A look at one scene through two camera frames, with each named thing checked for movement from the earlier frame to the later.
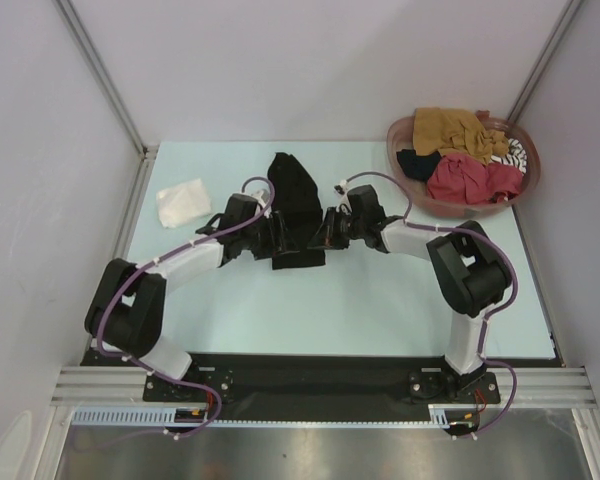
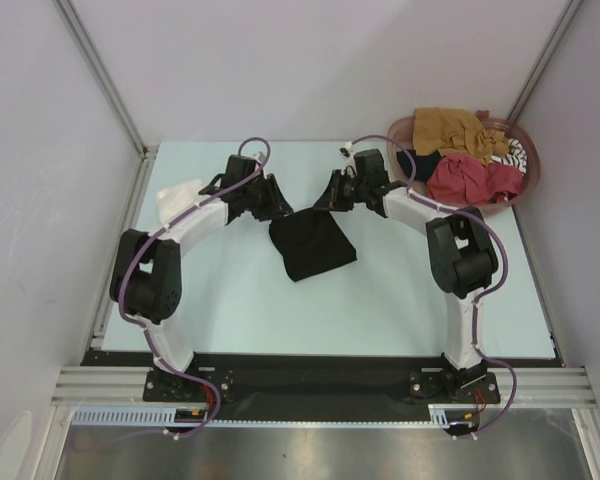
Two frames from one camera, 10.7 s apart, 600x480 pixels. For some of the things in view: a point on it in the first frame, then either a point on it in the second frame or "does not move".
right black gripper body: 330,226 → 335,190
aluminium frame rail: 539,386 does not move
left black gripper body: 276,233 → 272,198
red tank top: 464,179 does not move
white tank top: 183,202 does not move
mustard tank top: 452,131 does not move
